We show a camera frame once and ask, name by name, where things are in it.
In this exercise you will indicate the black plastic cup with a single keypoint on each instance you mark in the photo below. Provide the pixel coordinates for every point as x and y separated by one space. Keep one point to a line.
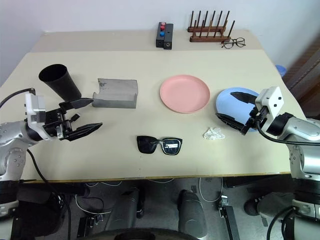
63 83

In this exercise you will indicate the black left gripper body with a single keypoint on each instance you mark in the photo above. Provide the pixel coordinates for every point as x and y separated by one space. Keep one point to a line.
53 122

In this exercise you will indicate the thin-framed clear eyeglasses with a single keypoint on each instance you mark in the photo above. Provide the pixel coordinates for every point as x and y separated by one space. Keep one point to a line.
233 43

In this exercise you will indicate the pink plate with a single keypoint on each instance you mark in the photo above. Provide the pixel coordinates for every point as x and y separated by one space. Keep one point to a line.
185 93

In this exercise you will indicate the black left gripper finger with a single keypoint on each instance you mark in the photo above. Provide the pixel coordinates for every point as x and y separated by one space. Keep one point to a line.
86 129
77 103

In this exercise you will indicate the black box with coloured buttons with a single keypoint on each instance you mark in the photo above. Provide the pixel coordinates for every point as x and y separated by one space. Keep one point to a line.
160 40

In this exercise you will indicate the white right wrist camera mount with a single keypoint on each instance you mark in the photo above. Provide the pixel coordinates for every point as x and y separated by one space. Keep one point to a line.
271 98

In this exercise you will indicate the dark brown wooden cabinet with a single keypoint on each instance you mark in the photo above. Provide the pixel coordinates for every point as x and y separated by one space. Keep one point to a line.
305 82

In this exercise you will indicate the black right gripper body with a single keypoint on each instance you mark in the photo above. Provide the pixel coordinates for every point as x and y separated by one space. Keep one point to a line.
255 120

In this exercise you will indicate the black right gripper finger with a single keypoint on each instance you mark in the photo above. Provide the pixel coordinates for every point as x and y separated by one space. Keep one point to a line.
231 121
246 98

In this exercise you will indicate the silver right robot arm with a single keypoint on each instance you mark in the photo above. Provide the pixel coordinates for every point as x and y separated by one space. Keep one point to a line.
300 128

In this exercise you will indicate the black bracket with metal clamp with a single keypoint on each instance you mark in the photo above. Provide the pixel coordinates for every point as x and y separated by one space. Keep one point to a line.
228 217

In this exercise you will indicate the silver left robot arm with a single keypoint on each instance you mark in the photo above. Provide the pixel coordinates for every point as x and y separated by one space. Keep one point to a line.
12 136

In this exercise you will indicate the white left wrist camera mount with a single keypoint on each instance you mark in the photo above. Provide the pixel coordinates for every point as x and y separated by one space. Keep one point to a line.
33 105

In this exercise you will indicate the dark rounded shape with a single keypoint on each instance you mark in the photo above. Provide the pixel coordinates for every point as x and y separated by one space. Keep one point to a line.
127 210
191 212

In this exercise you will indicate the brown wooden peg rack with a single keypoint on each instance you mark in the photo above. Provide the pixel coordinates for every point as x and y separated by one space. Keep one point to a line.
207 38

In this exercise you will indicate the light blue plate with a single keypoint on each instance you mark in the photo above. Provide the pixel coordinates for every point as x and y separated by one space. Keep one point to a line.
228 103

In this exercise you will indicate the blue plastic container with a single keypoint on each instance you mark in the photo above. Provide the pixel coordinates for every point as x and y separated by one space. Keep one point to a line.
280 70

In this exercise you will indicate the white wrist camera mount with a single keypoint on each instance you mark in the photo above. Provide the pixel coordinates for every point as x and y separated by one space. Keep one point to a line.
271 98
33 105

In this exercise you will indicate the black sunglasses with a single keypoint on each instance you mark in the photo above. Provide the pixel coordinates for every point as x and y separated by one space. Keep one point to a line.
147 145

